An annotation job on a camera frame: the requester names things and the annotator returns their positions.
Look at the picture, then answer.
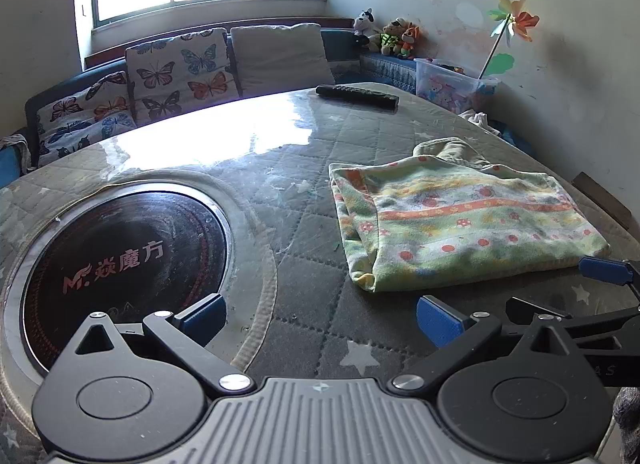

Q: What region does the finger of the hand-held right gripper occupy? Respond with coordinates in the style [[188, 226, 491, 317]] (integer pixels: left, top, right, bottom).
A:
[[506, 296, 568, 327], [580, 256, 640, 302]]

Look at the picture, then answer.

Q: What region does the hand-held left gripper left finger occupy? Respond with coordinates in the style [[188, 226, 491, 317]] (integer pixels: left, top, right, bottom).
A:
[[65, 293, 253, 395]]

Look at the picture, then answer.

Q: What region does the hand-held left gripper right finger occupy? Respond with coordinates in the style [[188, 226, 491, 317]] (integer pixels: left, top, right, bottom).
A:
[[390, 295, 583, 393]]

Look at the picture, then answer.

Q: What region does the green floral print garment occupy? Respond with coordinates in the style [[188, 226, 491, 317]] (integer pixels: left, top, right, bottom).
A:
[[327, 138, 612, 293]]

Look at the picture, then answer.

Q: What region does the person's right hand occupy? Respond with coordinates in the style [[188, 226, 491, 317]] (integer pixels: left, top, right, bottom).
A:
[[614, 384, 640, 464]]

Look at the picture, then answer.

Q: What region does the brown wooden board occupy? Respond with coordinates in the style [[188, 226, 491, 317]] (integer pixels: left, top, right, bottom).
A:
[[572, 171, 640, 229]]

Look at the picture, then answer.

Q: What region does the black round induction cooker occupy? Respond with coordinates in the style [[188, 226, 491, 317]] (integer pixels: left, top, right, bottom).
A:
[[4, 181, 235, 387]]

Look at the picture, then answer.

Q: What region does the white cloth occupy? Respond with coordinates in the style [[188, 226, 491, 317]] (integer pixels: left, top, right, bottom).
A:
[[457, 111, 503, 137]]

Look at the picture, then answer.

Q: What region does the clear plastic toy box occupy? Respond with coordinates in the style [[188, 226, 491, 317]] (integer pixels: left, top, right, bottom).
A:
[[414, 58, 501, 114]]

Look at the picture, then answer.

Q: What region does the butterfly print cushion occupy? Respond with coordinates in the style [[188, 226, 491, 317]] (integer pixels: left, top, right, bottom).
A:
[[36, 71, 138, 167], [125, 28, 243, 127]]

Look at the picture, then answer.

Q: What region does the black remote control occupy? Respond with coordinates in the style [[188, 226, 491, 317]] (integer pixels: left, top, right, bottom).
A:
[[315, 85, 400, 112]]

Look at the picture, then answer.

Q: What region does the blue cloth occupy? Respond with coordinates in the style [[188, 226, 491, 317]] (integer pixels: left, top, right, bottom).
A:
[[0, 136, 31, 187]]

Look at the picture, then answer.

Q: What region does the colourful paper pinwheel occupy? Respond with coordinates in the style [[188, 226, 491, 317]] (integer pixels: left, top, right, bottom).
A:
[[477, 0, 541, 82]]

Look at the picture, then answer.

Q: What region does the dark blue sofa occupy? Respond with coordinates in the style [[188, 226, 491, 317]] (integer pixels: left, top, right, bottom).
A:
[[0, 26, 418, 185]]

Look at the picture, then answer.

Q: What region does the plain beige cushion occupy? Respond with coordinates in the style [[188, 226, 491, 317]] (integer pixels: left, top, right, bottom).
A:
[[230, 24, 337, 98]]

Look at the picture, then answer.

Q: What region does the orange plush toy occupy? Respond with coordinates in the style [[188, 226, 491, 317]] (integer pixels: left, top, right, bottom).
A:
[[400, 22, 423, 60]]

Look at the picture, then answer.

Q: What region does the brown plush bear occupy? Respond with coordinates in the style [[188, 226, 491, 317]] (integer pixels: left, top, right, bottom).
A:
[[381, 18, 407, 57]]

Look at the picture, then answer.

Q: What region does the black and white plush cow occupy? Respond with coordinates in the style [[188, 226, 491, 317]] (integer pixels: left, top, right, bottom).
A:
[[352, 8, 383, 52]]

